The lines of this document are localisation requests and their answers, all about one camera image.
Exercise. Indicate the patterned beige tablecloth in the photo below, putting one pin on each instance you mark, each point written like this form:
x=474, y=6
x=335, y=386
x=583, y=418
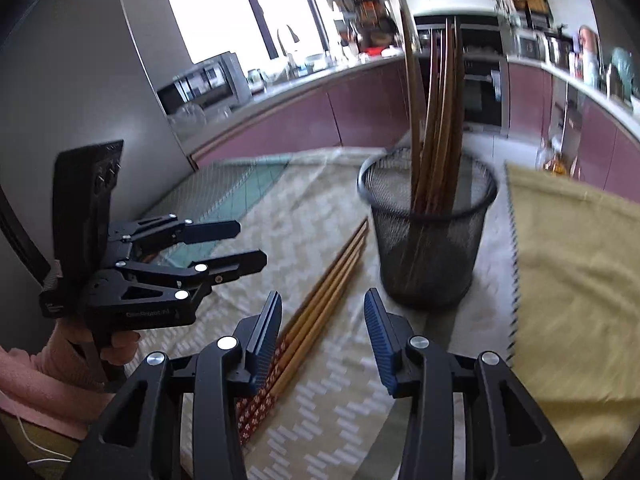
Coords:
x=320, y=410

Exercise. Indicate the black built-in oven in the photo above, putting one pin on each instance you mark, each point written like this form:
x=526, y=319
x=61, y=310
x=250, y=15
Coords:
x=482, y=92

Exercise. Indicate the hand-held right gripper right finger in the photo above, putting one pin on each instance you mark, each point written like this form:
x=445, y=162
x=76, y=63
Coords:
x=382, y=345

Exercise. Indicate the chrome kitchen faucet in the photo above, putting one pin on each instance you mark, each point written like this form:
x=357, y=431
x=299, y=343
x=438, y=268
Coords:
x=287, y=42

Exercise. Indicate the pink kitchen base cabinets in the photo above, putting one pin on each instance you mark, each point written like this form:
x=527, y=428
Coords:
x=310, y=115
x=590, y=140

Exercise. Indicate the clear plastic bag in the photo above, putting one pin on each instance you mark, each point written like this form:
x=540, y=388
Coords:
x=200, y=117

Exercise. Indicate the person's left hand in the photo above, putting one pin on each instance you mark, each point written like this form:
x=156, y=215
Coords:
x=120, y=347

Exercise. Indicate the yellow cooking oil bottle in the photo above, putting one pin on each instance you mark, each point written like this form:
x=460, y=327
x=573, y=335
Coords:
x=552, y=160

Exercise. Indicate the floral-tipped wooden chopstick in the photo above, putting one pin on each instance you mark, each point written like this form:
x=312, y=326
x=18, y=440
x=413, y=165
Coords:
x=331, y=292
x=316, y=290
x=324, y=291
x=339, y=293

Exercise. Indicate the stainless steel pot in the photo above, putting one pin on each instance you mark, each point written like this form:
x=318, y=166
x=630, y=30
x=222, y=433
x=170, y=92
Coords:
x=559, y=50

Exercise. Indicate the black wall rack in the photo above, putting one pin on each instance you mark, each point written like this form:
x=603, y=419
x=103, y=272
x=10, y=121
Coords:
x=522, y=7

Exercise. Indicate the person's left forearm pink sleeve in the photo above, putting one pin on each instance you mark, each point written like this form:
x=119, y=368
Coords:
x=45, y=385

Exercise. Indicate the teal bag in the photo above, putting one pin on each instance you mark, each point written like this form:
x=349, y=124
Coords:
x=621, y=70

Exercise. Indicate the kitchen window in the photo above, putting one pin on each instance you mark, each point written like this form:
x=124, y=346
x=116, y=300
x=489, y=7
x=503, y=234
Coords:
x=210, y=10

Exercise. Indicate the silver rice cooker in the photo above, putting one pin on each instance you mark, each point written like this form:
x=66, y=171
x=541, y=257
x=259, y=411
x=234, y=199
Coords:
x=529, y=44

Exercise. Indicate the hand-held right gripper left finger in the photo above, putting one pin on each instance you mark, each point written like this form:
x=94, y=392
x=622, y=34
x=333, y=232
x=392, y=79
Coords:
x=267, y=345

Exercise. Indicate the bunch of wooden chopsticks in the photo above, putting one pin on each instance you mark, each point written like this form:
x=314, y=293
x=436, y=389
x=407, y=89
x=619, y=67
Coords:
x=440, y=135

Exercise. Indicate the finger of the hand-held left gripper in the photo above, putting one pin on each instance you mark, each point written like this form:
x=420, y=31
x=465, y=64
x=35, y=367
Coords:
x=235, y=265
x=210, y=230

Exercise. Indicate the black mesh utensil holder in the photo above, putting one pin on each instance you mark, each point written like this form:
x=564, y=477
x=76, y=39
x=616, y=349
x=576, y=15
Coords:
x=430, y=260

